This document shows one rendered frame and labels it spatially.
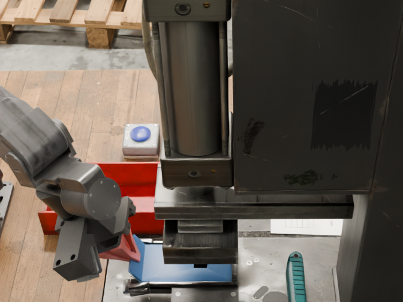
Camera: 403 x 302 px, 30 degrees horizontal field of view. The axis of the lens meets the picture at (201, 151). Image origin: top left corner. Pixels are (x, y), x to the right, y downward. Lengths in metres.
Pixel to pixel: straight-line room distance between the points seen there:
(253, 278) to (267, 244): 0.07
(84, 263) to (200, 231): 0.16
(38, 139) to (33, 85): 0.66
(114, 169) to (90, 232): 0.32
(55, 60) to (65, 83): 1.58
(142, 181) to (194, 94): 0.56
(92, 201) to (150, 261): 0.23
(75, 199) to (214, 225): 0.18
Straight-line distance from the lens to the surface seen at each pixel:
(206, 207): 0.98
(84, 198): 0.97
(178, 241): 1.00
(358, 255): 1.04
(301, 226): 1.33
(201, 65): 0.82
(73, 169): 0.99
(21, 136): 1.01
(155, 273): 1.16
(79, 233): 1.03
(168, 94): 0.86
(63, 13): 3.23
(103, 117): 1.54
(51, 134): 1.01
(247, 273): 1.26
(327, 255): 1.29
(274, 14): 0.75
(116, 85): 1.61
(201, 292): 1.14
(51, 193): 1.03
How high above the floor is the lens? 1.92
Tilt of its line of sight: 45 degrees down
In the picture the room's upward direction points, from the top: 3 degrees counter-clockwise
